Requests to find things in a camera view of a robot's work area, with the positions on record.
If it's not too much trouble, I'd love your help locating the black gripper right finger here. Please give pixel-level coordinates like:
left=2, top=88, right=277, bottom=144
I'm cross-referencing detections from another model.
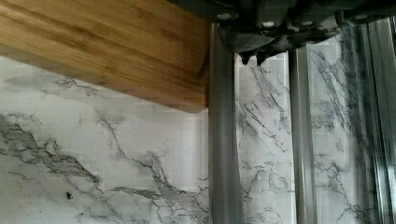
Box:
left=255, top=13, right=342, bottom=66

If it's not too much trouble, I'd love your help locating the bamboo cutting board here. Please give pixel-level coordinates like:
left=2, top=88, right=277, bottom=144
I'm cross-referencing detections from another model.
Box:
left=0, top=0, right=210, bottom=113

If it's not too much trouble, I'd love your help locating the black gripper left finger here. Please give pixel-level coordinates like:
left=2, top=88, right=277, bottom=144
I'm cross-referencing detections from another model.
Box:
left=218, top=24, right=275, bottom=65

